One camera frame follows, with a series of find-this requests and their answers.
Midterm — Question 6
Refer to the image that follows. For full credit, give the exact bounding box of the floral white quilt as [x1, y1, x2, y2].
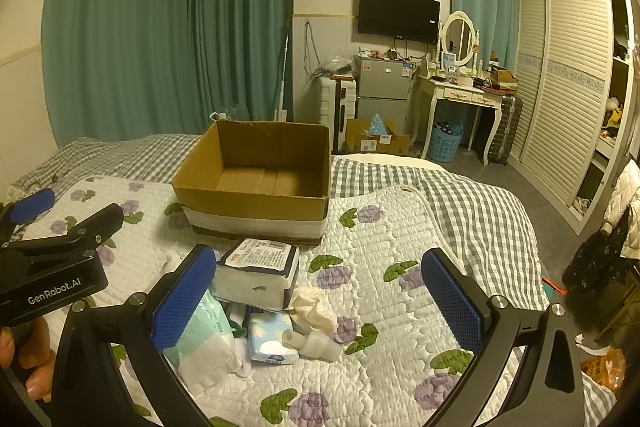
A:
[22, 174, 551, 427]

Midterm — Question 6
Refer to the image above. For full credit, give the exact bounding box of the white suitcase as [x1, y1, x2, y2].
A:
[316, 75, 357, 154]

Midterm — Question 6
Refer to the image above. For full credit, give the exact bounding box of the person's left hand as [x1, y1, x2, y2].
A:
[1, 317, 55, 403]

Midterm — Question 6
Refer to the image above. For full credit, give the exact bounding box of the open cardboard box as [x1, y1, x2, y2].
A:
[171, 119, 331, 244]

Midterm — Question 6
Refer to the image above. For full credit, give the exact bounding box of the blue cloud tissue packet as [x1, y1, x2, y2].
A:
[248, 310, 299, 365]

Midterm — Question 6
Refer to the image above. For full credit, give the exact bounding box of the oval vanity mirror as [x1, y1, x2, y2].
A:
[438, 11, 480, 69]

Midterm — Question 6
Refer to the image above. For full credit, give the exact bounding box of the grey checked bed sheet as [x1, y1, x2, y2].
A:
[8, 133, 618, 427]

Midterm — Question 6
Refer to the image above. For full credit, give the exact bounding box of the white louvered wardrobe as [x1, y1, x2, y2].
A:
[509, 0, 636, 233]

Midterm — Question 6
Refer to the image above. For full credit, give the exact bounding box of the large green curtain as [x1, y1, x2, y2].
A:
[41, 0, 293, 145]

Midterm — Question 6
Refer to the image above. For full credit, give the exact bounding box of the dark cotton pad pack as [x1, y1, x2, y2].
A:
[213, 239, 299, 311]

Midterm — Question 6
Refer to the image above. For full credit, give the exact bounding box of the dark checked suitcase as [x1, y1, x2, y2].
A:
[488, 94, 523, 165]

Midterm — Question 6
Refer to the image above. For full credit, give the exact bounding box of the white dressing table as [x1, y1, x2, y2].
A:
[418, 75, 502, 166]

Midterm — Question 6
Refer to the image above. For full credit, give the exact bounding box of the dark clothes pile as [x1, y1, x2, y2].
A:
[561, 158, 640, 303]

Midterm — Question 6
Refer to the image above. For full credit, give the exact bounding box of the white plastic bottle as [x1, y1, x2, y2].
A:
[282, 329, 343, 362]

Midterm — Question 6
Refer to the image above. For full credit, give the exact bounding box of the silver mini fridge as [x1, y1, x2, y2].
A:
[357, 56, 414, 133]

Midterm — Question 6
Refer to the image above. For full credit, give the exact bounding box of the cardboard box on floor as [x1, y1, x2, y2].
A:
[346, 118, 410, 156]

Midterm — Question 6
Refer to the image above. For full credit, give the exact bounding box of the mint green tissue pack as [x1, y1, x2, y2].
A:
[164, 289, 242, 395]

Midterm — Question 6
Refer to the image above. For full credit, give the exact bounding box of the blue laundry basket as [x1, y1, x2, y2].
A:
[427, 120, 463, 164]

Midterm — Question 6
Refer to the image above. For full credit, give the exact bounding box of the black wall television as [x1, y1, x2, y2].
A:
[358, 0, 440, 44]

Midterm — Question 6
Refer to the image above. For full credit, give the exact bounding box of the crumpled beige tissue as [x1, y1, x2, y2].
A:
[288, 286, 337, 336]

